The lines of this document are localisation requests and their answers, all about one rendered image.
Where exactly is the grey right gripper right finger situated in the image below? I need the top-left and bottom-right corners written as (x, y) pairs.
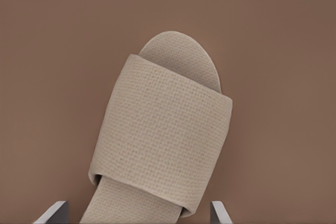
top-left (211, 200), bottom-right (233, 224)

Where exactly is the beige woven open-toe slipper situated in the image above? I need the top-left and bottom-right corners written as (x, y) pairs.
top-left (79, 30), bottom-right (234, 224)

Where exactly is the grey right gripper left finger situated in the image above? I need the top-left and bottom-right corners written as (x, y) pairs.
top-left (33, 200), bottom-right (69, 224)

